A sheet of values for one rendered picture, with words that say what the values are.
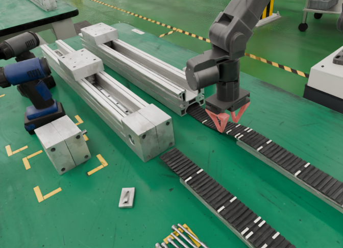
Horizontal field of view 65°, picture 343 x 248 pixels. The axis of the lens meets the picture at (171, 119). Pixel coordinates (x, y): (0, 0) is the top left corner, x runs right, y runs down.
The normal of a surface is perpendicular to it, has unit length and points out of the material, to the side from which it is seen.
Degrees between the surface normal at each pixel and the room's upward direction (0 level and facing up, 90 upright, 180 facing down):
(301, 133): 0
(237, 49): 89
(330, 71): 5
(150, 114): 0
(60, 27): 90
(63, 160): 90
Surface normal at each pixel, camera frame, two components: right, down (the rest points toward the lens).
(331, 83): -0.80, 0.42
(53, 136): -0.11, -0.79
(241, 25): 0.41, 0.50
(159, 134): 0.60, 0.43
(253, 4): 0.49, 0.29
